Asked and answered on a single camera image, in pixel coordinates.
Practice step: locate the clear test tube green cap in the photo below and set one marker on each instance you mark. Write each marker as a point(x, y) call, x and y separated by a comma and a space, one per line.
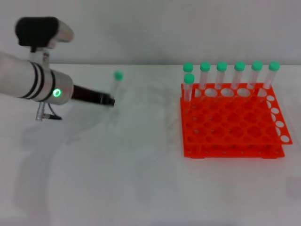
point(257, 65)
point(189, 78)
point(118, 75)
point(205, 66)
point(274, 66)
point(240, 66)
point(222, 66)
point(188, 66)

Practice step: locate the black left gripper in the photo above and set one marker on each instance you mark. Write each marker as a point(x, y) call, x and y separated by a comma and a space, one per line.
point(87, 94)

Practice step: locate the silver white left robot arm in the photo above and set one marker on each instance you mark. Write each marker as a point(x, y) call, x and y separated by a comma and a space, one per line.
point(28, 77)

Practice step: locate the orange test tube rack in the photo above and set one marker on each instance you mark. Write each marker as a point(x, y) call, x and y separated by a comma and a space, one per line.
point(232, 127)

